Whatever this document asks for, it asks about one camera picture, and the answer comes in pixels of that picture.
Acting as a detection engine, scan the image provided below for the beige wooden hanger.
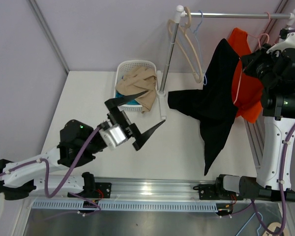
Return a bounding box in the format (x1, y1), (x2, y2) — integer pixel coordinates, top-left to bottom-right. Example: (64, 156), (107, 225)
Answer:
(175, 19), (204, 84)

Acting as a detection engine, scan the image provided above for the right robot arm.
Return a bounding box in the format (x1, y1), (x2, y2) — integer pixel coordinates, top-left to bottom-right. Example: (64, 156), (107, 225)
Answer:
(214, 44), (295, 202)

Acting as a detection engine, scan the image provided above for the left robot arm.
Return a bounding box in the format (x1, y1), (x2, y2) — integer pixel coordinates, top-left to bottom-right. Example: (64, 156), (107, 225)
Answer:
(0, 92), (164, 201)

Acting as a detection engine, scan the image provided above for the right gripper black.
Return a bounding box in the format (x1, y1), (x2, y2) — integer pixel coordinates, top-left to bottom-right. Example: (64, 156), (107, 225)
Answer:
(241, 44), (283, 89)

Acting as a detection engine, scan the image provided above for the blue wire hanger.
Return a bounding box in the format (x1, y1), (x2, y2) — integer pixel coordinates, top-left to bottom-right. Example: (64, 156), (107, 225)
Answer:
(191, 10), (207, 86)

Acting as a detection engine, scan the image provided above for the white perforated plastic basket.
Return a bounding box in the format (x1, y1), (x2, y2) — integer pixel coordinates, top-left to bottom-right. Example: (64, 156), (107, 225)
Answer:
(114, 60), (157, 112)

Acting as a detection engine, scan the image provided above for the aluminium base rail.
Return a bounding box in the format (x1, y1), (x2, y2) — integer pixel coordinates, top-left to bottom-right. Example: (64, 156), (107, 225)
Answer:
(22, 175), (290, 205)

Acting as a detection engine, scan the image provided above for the blue hanger on floor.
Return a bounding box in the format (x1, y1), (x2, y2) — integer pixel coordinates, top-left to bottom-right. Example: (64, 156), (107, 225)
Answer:
(236, 211), (264, 236)

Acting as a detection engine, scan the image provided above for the wooden hanger on floor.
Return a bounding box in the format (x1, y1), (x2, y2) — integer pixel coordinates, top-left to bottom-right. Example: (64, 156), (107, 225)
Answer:
(262, 222), (290, 236)

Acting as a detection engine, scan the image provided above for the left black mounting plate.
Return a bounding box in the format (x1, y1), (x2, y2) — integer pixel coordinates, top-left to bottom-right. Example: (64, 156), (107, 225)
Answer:
(77, 182), (112, 199)

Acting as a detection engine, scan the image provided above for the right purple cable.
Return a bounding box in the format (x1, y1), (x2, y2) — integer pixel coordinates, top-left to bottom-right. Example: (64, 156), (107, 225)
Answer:
(250, 28), (295, 236)

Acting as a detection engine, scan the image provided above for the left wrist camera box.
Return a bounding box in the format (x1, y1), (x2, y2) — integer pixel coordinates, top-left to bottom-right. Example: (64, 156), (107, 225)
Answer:
(99, 121), (128, 150)

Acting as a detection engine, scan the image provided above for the orange t shirt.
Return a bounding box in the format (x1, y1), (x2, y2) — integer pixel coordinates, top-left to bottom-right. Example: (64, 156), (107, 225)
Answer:
(228, 28), (264, 123)

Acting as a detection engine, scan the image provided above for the beige t shirt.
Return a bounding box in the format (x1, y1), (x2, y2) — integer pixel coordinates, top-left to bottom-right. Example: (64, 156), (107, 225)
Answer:
(115, 66), (157, 113)

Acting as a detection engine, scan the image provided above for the black t shirt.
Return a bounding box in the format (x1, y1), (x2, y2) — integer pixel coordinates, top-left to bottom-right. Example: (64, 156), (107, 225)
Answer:
(168, 38), (239, 175)

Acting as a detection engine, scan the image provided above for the black mounting plate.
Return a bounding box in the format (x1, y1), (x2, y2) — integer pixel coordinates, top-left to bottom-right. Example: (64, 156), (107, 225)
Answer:
(77, 182), (112, 199)
(193, 184), (244, 201)

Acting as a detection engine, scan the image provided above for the white slotted cable duct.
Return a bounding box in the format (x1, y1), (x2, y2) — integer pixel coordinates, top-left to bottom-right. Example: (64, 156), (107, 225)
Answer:
(32, 200), (218, 212)

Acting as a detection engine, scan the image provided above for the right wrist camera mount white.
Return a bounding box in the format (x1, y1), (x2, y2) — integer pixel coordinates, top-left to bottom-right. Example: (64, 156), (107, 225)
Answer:
(266, 28), (295, 54)

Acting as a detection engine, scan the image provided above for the purple cable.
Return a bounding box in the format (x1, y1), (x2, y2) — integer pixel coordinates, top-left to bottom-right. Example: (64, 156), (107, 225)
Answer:
(0, 124), (103, 214)
(250, 28), (295, 236)

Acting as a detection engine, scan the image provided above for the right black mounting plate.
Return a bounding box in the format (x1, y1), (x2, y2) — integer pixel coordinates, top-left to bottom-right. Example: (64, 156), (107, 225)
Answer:
(193, 184), (244, 201)

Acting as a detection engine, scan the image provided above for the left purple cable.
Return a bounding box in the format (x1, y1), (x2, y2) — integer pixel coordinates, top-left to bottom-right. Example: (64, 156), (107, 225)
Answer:
(0, 124), (103, 214)

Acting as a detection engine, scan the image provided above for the teal t shirt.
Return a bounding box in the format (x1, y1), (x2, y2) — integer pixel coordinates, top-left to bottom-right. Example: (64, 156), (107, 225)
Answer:
(115, 92), (139, 105)

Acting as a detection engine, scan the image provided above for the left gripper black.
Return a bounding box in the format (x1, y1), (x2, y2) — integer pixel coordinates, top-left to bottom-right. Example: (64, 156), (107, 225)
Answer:
(86, 91), (165, 155)

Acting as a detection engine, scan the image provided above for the metal clothes rack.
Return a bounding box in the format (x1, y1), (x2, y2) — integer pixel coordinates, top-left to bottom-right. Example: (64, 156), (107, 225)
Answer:
(157, 5), (295, 120)

